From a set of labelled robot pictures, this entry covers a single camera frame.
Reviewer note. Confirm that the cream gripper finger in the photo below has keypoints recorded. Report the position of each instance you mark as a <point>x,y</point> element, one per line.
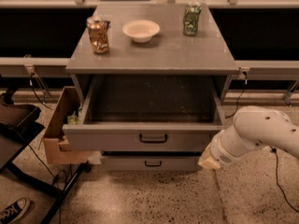
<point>208,162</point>

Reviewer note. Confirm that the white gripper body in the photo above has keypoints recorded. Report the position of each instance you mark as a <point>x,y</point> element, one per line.
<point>221,152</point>

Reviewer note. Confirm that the grey top drawer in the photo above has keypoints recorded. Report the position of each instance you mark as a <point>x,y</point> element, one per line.
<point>118,108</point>

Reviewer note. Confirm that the grey drawer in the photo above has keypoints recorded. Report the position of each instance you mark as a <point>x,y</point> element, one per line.
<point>118,108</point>
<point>155,163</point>

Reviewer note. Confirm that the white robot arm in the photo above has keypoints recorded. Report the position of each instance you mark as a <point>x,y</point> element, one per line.
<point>253,128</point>

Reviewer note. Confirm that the grey bottom drawer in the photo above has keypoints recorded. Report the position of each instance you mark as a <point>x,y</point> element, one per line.
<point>155,163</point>

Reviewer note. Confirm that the grey drawer cabinet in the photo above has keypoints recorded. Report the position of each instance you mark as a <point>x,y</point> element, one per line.
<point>168,53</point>

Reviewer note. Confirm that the crushed green soda can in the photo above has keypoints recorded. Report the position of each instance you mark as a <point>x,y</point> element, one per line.
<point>191,18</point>

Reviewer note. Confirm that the white bowl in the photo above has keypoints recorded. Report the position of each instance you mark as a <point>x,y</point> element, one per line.
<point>141,31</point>

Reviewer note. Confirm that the green chip bag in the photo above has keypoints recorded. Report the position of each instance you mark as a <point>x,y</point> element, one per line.
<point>73,118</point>

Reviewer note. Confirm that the cardboard box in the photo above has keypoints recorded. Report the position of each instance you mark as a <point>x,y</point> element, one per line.
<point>57,148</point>

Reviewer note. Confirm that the crushed orange soda can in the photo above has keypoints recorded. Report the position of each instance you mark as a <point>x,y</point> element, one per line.
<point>97,30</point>

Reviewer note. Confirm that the black rolling cart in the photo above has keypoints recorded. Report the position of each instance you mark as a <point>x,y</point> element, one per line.
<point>11,149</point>

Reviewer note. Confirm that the black canvas sneaker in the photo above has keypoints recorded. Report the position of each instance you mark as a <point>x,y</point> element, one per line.
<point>15,211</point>

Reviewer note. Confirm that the black top drawer handle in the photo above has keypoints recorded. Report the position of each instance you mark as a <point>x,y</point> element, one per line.
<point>153,138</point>

